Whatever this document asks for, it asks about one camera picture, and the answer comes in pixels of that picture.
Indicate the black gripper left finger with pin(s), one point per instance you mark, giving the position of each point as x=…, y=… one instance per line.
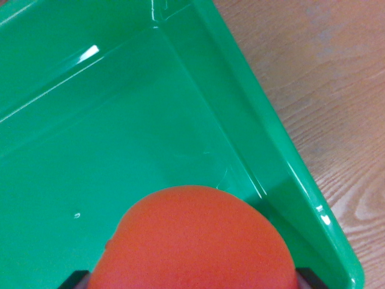
x=75, y=280

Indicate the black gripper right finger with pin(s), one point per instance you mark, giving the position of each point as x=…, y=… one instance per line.
x=309, y=280

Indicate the orange mandarin fruit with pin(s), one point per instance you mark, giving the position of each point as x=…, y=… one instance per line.
x=192, y=241

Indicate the green plastic bin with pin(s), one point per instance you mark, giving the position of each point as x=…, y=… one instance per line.
x=120, y=120

